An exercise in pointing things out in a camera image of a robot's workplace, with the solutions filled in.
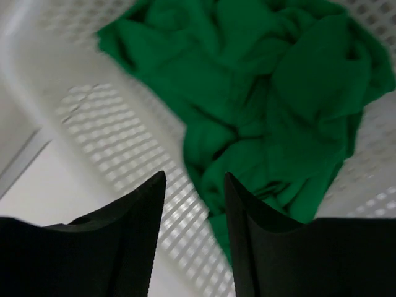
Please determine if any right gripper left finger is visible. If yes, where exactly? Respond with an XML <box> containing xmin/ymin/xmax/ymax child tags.
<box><xmin>1</xmin><ymin>171</ymin><xmax>166</xmax><ymax>296</ymax></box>

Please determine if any green t shirt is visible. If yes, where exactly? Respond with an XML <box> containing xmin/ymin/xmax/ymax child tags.
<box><xmin>97</xmin><ymin>1</ymin><xmax>395</xmax><ymax>257</ymax></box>

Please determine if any white plastic laundry basket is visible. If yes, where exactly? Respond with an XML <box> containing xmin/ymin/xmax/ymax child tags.
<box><xmin>0</xmin><ymin>0</ymin><xmax>396</xmax><ymax>297</ymax></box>

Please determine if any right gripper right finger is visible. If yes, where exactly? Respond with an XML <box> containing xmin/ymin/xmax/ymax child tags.
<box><xmin>225</xmin><ymin>174</ymin><xmax>395</xmax><ymax>296</ymax></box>

